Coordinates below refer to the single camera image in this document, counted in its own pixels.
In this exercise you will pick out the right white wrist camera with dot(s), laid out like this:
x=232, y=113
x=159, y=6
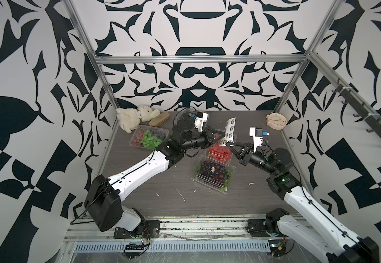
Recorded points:
x=258, y=135

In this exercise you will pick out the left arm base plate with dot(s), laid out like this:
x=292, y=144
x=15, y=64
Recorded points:
x=146, y=229

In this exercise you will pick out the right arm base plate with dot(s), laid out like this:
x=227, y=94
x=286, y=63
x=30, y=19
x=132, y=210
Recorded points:
x=263, y=228

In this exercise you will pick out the white plush toy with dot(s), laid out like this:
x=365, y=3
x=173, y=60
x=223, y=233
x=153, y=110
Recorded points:
x=130, y=118

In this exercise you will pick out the purple grape clamshell box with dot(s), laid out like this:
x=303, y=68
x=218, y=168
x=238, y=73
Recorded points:
x=219, y=180

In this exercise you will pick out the beige alarm clock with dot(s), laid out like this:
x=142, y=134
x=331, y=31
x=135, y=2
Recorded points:
x=276, y=121

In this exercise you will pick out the empty stacked clamshell boxes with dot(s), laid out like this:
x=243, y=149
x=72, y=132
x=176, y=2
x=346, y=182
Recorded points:
x=180, y=116

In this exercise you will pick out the green grape clamshell box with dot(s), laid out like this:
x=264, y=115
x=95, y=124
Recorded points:
x=148, y=137

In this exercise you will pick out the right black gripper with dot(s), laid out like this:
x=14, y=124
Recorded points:
x=247, y=156

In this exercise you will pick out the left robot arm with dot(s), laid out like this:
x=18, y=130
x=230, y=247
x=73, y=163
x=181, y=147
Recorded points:
x=105, y=196

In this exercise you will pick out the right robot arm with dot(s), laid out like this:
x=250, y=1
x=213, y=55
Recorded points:
x=327, y=239

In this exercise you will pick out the white fruit sticker sheet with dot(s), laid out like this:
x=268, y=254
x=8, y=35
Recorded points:
x=228, y=132

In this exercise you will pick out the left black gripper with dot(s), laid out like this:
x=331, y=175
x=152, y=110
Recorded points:
x=207, y=138

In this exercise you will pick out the right black controller board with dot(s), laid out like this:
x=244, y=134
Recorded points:
x=277, y=248

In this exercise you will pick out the black controller board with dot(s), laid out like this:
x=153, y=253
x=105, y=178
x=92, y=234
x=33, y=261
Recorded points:
x=133, y=250
x=277, y=248

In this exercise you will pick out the black wall hook rail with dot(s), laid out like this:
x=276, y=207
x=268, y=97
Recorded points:
x=363, y=110

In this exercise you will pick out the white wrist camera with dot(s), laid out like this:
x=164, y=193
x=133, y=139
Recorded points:
x=200, y=118
x=258, y=135

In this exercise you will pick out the left black controller board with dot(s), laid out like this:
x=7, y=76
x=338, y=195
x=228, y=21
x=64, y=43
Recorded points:
x=133, y=250

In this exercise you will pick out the strawberry clamshell box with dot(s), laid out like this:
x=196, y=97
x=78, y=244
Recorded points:
x=219, y=153

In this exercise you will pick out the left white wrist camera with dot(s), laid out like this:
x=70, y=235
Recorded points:
x=200, y=118

